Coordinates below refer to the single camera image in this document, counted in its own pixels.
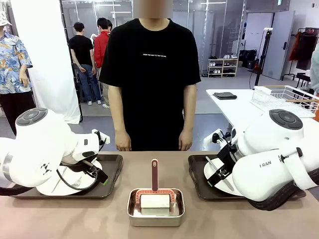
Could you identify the person's left hand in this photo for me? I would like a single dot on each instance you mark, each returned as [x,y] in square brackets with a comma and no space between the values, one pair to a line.
[185,140]

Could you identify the black light stand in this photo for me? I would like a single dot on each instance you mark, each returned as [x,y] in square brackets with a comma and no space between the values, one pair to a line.
[266,42]

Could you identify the orange hanging garment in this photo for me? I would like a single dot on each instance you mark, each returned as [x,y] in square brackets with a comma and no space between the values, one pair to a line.
[295,47]

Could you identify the silver fork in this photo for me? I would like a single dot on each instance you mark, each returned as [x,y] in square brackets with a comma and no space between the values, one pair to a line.
[76,181]

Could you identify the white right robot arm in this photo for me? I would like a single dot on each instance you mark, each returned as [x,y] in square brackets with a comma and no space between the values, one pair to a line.
[261,174]

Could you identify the black hanging garment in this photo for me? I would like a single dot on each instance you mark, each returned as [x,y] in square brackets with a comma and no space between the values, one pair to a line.
[307,49]

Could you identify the person's right forearm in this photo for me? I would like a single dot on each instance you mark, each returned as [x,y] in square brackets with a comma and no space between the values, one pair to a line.
[117,119]

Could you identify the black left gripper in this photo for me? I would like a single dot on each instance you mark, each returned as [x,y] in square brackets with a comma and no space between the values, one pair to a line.
[79,167]

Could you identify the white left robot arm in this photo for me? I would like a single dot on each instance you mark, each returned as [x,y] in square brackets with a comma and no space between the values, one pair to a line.
[37,149]

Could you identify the person in floral shirt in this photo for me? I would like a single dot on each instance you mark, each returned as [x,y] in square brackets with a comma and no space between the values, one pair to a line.
[12,62]

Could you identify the person in printed black t-shirt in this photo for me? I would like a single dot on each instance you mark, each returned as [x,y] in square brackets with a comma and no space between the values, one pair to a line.
[149,99]

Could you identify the wooden shoe rack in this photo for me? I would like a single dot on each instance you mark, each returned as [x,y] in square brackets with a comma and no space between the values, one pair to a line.
[223,66]

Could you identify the black bag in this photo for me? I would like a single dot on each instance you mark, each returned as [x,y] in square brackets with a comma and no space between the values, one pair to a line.
[248,58]

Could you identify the man in red top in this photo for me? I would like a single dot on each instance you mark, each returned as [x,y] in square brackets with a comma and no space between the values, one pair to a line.
[99,49]

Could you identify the silver table knife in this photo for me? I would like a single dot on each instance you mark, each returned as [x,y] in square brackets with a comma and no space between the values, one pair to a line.
[229,184]
[58,180]

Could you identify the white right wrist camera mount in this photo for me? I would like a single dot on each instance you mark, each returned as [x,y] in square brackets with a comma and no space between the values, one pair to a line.
[208,140]

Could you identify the white backdrop curtain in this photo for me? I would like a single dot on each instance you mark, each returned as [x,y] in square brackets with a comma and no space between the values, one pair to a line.
[45,49]

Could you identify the grey door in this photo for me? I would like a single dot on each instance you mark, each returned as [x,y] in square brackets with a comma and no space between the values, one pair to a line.
[279,49]

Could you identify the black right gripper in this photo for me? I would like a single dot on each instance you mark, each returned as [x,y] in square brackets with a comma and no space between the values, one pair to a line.
[226,155]

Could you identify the man in black shirt, jeans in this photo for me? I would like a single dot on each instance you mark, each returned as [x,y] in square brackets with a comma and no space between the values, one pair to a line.
[81,49]

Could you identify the rectangular steel tray container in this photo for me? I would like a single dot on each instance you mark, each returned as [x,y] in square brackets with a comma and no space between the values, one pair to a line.
[154,221]

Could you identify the white side table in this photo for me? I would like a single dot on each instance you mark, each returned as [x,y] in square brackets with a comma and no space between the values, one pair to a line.
[236,104]

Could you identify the white round plate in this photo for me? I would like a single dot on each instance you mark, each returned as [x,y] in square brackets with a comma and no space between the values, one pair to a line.
[208,167]
[47,188]

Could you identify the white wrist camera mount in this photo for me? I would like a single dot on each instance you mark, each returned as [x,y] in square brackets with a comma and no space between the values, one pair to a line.
[106,139]
[208,140]

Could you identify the black chair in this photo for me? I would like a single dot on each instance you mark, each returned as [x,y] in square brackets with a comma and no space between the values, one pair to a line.
[302,78]

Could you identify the person's right hand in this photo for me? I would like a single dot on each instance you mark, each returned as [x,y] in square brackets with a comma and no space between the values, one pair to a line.
[123,142]

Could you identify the brown serving tray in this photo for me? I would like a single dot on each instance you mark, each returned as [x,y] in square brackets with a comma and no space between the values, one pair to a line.
[114,164]
[197,179]

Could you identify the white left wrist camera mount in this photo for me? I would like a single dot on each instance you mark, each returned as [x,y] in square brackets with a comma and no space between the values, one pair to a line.
[106,139]

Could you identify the person's left forearm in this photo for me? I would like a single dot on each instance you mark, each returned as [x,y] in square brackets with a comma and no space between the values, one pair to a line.
[189,117]

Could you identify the person in grey-blue shirt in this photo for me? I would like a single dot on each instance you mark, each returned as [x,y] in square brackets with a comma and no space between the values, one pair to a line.
[315,69]

